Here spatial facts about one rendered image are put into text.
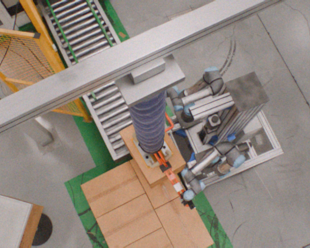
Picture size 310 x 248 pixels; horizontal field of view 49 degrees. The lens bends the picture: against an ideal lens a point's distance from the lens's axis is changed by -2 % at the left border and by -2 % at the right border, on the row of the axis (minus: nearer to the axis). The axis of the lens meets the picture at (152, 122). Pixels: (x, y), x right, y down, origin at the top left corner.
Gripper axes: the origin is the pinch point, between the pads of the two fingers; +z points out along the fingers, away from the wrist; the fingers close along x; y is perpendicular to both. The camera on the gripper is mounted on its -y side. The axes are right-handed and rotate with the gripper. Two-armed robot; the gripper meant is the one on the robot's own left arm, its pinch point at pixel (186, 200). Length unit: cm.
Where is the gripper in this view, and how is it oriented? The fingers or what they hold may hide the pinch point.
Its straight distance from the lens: 316.1
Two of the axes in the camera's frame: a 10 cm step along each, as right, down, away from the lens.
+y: -5.1, -8.2, 2.5
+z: 0.0, 2.9, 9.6
